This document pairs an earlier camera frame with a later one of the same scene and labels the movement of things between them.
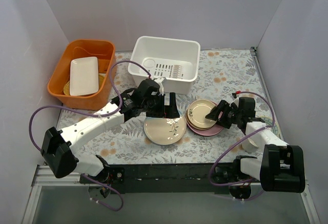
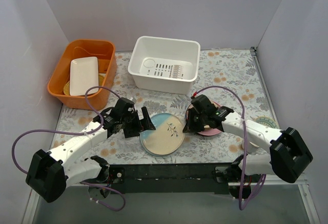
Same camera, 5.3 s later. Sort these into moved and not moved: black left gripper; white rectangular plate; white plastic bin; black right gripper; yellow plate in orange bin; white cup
Moved: black left gripper; black right gripper
Not moved: white plastic bin; yellow plate in orange bin; white cup; white rectangular plate
